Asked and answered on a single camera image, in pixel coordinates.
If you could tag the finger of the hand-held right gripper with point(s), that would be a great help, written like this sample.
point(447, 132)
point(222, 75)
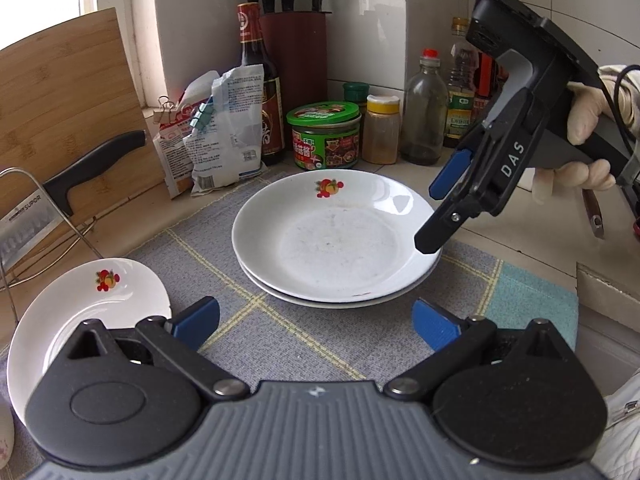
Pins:
point(442, 227)
point(450, 175)

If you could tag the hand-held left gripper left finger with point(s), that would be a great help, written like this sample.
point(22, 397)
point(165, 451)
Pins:
point(197, 322)

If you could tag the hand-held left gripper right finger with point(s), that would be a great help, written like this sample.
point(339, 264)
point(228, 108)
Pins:
point(435, 325)

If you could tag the person's right hand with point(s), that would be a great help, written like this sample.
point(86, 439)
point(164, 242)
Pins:
point(620, 95)

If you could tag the clear bottle with red cap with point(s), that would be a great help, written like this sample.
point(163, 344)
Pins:
point(424, 120)

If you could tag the red label sauce bottle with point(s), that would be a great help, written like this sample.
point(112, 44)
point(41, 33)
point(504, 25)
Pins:
point(487, 90)

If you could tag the oil bottle with green label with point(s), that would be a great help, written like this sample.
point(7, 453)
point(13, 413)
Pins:
point(460, 100)

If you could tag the yellow lid spice jar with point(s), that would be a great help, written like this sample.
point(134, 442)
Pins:
point(381, 130)

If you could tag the grey and blue checked mat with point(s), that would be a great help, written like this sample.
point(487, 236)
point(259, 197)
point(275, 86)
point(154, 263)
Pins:
point(310, 335)

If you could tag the small green lid jar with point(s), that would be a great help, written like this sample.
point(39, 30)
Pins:
point(356, 92)

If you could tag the green lid sauce jar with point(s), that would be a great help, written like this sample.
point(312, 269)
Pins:
point(325, 140)

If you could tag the red and white seasoning bag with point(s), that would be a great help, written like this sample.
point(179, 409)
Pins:
point(172, 160)

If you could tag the dark red knife block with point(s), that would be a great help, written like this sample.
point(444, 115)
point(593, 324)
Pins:
point(300, 75)

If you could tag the teal plastic clip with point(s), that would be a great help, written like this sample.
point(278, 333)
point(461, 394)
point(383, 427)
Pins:
point(198, 116)

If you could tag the metal binder clip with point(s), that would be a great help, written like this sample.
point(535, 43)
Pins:
point(165, 110)

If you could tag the person's white jacket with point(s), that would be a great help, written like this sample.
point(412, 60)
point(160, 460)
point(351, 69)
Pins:
point(625, 430)

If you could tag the dark soy sauce bottle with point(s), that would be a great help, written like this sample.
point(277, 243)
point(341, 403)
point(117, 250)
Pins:
point(255, 70)

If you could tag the bamboo cutting board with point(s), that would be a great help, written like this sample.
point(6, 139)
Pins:
point(65, 100)

